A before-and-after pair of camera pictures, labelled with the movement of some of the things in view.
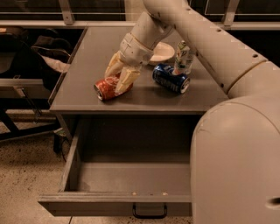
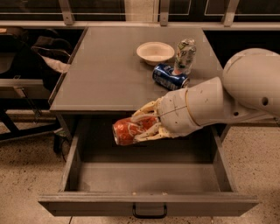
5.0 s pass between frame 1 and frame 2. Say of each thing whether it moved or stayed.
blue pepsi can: stayed
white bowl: stayed
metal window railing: stayed
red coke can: moved
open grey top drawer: stayed
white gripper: moved
